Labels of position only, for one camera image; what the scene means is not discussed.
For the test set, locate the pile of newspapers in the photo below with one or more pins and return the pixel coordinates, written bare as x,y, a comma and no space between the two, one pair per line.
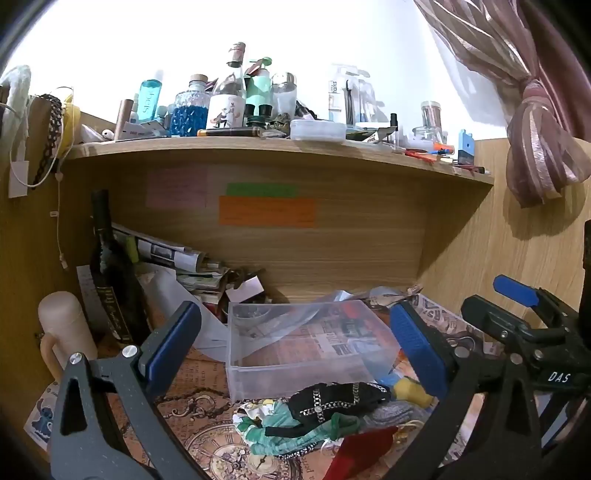
184,267

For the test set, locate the tall clear labelled bottle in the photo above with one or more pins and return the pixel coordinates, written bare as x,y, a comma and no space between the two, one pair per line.
227,99

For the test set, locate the beige insulated mug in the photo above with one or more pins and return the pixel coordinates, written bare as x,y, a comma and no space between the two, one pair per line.
64,327

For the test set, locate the pink sticky note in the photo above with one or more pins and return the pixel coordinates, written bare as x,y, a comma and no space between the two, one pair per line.
178,187

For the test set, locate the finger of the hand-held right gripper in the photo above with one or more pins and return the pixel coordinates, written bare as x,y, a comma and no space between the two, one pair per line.
496,318
515,288

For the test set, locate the clear glass jar bottle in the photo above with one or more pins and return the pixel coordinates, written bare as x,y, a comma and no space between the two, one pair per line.
284,97

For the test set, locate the green sticky note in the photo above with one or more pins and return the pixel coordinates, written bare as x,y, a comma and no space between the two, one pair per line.
261,189

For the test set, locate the yellow plastic item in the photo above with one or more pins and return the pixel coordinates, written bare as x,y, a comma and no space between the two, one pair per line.
71,120

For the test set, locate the brown printed table mat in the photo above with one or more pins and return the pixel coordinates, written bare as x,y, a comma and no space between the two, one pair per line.
203,415

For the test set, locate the clear pump bottle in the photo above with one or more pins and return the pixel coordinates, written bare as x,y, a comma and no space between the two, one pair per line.
339,94

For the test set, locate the clear cylindrical jar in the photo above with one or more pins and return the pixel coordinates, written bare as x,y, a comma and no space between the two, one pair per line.
431,117

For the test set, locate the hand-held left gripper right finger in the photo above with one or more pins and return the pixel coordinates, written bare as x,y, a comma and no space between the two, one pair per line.
418,344

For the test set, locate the yellow and blue soft toy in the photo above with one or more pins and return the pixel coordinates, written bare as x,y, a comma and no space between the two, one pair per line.
411,391

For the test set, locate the white wall charger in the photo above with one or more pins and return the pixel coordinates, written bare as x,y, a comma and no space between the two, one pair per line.
18,179

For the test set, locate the white woven bag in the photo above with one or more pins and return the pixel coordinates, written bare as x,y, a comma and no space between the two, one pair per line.
16,99

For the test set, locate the clear plastic storage box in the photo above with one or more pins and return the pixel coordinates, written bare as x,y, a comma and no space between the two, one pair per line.
295,350

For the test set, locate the pink striped curtain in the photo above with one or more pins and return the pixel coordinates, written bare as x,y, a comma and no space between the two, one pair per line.
531,115

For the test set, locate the green and white patterned cloth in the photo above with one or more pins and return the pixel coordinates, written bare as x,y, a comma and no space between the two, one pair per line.
277,431

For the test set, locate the blue cartoon sticker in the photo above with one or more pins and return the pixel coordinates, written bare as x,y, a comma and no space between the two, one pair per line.
41,417

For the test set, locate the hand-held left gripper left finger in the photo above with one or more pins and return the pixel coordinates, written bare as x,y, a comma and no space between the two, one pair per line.
171,339

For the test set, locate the black lace band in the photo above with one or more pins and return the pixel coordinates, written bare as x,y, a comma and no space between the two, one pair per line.
53,127

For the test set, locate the glass bottle with blue netting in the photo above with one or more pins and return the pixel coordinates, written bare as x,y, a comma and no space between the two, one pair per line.
189,113

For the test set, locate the dark wine bottle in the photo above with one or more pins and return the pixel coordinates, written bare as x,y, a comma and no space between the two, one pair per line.
113,277

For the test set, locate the wooden shelf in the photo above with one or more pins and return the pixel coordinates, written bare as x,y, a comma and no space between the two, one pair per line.
277,154

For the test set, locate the mint green bottle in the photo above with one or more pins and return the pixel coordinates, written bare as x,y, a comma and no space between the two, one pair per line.
257,94

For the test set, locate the flat clear lidded container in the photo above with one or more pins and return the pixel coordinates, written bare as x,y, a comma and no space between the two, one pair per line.
318,130

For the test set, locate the grey knitted cloth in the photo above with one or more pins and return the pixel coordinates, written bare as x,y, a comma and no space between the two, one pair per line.
397,413

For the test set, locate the clear plastic bag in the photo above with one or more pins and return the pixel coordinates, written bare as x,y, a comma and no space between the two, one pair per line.
184,300

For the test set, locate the brown cardboard tube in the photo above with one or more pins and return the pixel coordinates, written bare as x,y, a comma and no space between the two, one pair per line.
123,120

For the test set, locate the blue liquid plastic bottle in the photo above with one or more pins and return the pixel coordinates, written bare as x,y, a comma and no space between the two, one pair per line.
151,104

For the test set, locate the small blue box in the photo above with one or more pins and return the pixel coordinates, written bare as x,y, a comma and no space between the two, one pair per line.
467,147

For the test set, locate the red cloth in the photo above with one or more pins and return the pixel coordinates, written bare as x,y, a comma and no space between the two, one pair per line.
358,452

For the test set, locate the orange sticky note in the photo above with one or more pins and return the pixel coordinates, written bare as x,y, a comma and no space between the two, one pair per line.
268,211

